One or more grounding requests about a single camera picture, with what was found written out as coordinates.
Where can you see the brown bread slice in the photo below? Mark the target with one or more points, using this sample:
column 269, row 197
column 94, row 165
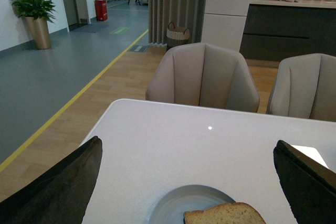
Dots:
column 238, row 212

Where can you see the red bin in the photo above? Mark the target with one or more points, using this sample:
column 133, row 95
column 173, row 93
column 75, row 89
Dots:
column 101, row 10

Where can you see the dark grey kitchen counter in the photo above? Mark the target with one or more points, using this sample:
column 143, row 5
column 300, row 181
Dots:
column 274, row 32

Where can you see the beige chair on right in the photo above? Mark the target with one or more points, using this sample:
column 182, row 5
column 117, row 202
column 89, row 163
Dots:
column 304, row 88

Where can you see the woven basket with handles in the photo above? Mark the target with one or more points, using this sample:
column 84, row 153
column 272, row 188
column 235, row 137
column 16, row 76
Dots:
column 177, row 36

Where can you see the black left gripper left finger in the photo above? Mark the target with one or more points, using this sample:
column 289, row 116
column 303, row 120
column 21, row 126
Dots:
column 62, row 193

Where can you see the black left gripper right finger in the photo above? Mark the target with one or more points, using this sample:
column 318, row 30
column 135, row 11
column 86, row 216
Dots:
column 308, row 186

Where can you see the green potted plant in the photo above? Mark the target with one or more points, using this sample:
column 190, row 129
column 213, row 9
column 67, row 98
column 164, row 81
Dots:
column 36, row 9

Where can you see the light blue round plate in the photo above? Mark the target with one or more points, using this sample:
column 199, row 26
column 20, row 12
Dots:
column 172, row 206

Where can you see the white tall cabinet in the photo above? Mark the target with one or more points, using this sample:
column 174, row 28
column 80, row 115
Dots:
column 224, row 22

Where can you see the grey slatted partition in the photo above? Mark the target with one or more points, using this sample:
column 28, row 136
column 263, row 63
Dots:
column 183, row 13

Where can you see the gold plant pot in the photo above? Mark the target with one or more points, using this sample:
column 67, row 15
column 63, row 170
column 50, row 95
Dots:
column 39, row 32

